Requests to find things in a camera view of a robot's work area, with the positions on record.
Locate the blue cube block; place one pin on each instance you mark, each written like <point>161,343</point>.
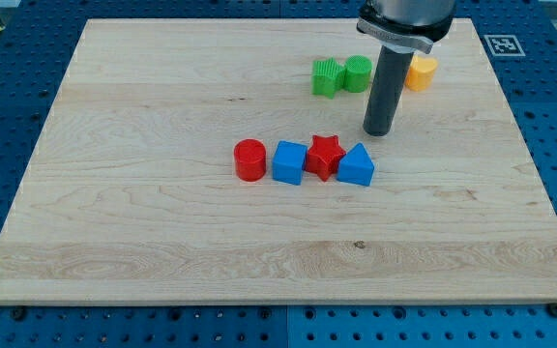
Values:
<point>288,162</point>

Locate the red cylinder block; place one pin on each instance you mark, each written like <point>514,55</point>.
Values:
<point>250,159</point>

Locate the red star block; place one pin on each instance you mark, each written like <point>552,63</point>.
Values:
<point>323,156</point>

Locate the blue triangle block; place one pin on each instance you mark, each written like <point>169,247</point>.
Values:
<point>356,167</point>

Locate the green star block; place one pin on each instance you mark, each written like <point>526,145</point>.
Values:
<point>327,77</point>

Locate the green cylinder block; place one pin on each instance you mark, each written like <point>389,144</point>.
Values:
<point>357,73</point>

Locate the light wooden board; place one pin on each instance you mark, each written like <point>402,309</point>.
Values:
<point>131,196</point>

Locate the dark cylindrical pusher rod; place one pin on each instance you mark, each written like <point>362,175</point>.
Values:
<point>386,89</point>

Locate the yellow heart block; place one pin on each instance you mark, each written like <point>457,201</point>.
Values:
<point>420,73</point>

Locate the white fiducial marker tag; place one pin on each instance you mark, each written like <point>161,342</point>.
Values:
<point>504,45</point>

